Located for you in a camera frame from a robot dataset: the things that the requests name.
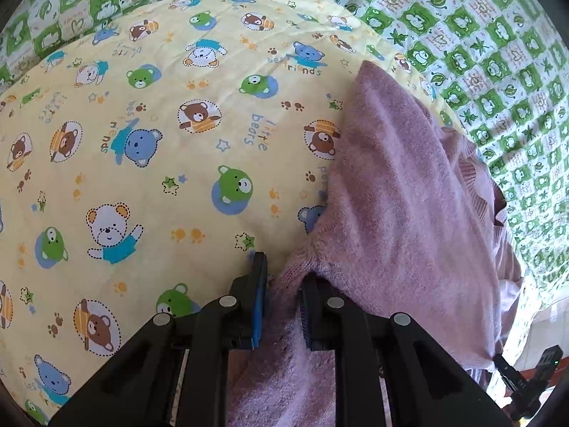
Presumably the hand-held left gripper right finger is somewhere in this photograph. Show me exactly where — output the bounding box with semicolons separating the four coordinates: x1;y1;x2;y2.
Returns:
299;276;512;427

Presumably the purple knitted sweater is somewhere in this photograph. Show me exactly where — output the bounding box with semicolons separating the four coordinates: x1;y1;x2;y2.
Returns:
226;59;524;427

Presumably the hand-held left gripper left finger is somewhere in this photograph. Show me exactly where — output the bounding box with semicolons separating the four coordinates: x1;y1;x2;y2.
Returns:
48;252;269;427

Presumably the green frog print bedsheet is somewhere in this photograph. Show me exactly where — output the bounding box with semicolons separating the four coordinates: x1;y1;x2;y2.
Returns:
0;0;569;312

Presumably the yellow bear print blanket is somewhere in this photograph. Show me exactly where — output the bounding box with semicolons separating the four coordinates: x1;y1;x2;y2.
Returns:
0;0;467;426

